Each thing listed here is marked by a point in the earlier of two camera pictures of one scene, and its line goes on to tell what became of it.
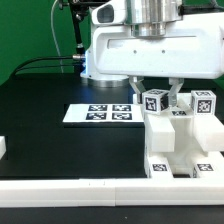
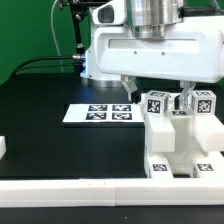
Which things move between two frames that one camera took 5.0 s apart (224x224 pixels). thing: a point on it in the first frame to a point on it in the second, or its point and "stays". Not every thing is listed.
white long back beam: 161,133 stays
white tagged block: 154,101 stays
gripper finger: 177,83 to 185,86
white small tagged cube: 203,102 stays
